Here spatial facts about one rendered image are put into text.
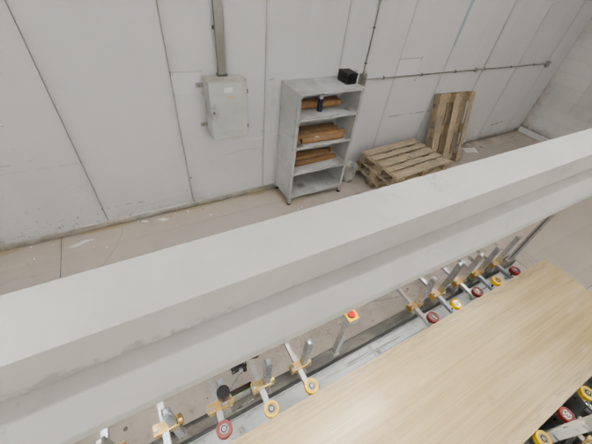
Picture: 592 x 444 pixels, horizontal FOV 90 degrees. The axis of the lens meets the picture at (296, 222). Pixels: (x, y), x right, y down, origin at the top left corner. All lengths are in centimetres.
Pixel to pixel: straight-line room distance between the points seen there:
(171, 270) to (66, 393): 15
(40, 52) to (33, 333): 310
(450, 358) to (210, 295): 206
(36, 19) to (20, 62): 35
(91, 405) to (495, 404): 213
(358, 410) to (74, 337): 174
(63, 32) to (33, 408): 307
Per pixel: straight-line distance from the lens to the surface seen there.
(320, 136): 388
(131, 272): 33
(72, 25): 328
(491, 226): 64
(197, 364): 37
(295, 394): 218
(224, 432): 184
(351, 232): 36
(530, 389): 248
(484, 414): 223
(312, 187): 437
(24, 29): 332
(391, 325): 245
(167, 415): 166
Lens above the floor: 270
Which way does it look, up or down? 43 degrees down
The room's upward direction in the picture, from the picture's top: 8 degrees clockwise
